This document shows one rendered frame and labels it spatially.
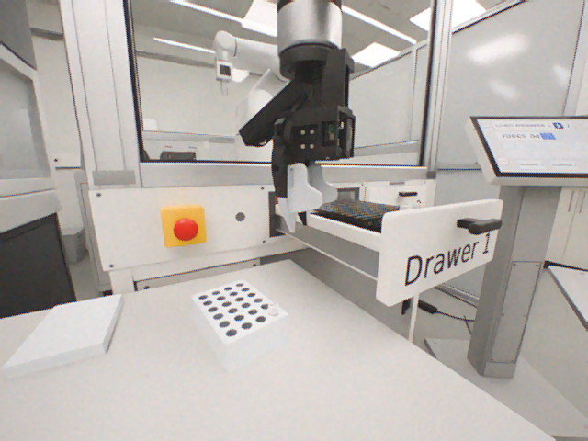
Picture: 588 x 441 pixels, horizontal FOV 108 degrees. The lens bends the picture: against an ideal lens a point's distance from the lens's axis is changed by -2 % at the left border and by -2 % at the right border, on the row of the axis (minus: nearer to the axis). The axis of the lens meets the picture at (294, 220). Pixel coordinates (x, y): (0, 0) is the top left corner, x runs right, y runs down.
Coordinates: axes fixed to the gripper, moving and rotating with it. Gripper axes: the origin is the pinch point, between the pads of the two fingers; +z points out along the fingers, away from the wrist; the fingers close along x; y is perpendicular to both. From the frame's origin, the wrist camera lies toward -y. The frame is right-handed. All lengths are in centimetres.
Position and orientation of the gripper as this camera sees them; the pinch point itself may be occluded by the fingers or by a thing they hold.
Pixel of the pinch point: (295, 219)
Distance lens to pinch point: 33.0
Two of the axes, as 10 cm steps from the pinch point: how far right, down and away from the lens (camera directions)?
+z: 0.1, 9.7, 2.5
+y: 8.7, 1.2, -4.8
